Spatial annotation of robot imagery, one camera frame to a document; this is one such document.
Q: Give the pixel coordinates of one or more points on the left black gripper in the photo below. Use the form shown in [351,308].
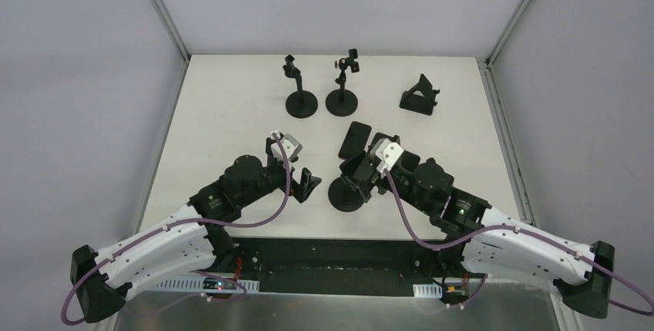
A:
[294,183]

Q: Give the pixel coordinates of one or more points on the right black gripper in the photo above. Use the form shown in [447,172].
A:
[362,171]

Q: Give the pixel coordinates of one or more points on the purple phone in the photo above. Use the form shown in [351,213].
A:
[355,140]

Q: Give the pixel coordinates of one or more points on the black round-base phone stand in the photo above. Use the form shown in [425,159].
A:
[302,103]

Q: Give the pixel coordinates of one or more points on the black phone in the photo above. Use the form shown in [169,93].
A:
[359,168]

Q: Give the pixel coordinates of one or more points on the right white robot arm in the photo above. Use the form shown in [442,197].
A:
[482,239]

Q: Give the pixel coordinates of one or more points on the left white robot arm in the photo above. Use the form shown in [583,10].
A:
[250,193]

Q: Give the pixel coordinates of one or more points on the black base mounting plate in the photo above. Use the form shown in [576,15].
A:
[337,267]

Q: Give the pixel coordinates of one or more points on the right white cable duct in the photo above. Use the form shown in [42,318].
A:
[427,291]

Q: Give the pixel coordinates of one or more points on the white cable duct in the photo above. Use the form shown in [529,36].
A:
[197,283]
[427,291]

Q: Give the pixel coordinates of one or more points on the left white cable duct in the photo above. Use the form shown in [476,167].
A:
[197,283]

